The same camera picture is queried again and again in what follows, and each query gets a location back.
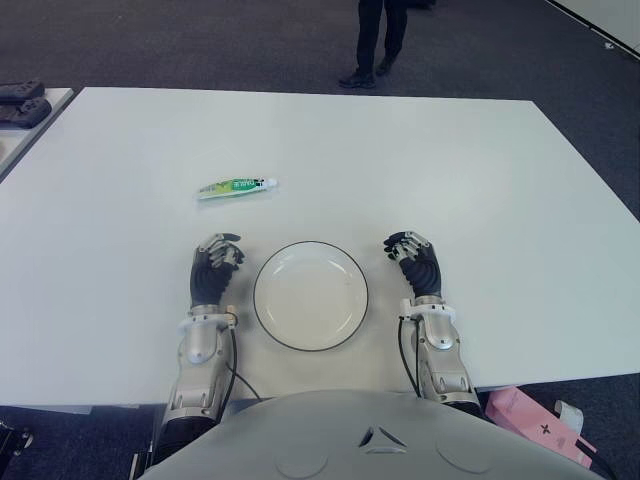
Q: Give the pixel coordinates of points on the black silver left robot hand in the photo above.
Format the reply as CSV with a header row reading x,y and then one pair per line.
x,y
210,280

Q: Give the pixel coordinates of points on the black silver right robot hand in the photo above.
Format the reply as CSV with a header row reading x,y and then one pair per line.
x,y
425,275

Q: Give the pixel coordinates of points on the green white toothpaste tube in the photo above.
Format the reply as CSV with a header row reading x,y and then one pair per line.
x,y
235,186

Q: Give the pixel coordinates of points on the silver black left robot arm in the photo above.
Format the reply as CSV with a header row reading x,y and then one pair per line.
x,y
200,350

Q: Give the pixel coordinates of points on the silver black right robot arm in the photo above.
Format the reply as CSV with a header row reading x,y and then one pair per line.
x,y
440,345

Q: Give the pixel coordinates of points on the white plate with black rim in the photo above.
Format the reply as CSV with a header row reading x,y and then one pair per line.
x,y
310,300

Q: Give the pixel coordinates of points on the grey robot torso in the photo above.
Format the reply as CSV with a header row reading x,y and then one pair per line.
x,y
375,440

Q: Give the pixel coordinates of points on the pink cardboard box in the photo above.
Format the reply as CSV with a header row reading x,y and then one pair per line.
x,y
530,420

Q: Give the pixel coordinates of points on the white tape roll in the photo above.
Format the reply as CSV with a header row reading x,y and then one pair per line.
x,y
570,415

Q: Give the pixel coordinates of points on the white side table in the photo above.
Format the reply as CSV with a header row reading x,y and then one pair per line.
x,y
30,132

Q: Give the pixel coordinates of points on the person in dark trousers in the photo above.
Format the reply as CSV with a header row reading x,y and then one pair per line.
x,y
370,40

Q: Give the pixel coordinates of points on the black game controller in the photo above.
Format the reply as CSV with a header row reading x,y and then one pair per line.
x,y
25,110
20,91

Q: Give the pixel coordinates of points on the black metal frame part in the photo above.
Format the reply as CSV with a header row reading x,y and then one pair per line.
x,y
15,440

